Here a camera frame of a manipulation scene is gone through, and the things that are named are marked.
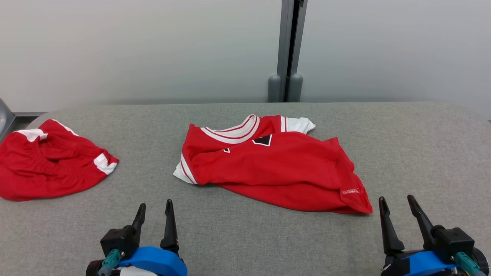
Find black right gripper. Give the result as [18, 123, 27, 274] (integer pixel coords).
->
[379, 195, 436, 276]

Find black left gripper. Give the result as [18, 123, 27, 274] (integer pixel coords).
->
[132, 199, 187, 266]

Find red white basketball shorts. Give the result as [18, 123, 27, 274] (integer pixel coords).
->
[0, 119, 119, 202]

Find red white basketball jersey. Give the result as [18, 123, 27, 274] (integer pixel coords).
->
[173, 114, 373, 214]

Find grey fabric upholstered surface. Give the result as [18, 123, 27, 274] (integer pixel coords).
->
[0, 102, 491, 276]

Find blue left camera mount plate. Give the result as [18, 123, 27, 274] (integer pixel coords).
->
[117, 246, 188, 276]

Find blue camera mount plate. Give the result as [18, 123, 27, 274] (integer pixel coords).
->
[117, 246, 188, 276]
[407, 250, 461, 276]

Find blue right camera mount plate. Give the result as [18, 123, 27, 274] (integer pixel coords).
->
[407, 250, 461, 276]

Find teal left camera cable plug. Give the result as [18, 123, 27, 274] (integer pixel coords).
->
[98, 249, 124, 276]

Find teal camera cable plug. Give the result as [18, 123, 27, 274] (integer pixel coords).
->
[453, 252, 483, 276]
[98, 249, 124, 276]

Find teal right camera cable plug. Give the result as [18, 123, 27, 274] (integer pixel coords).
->
[453, 252, 483, 276]

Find grey metal partition frame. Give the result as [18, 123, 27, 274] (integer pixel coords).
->
[0, 98, 47, 141]

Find grey metal partition post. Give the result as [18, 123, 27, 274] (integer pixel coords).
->
[267, 0, 308, 103]

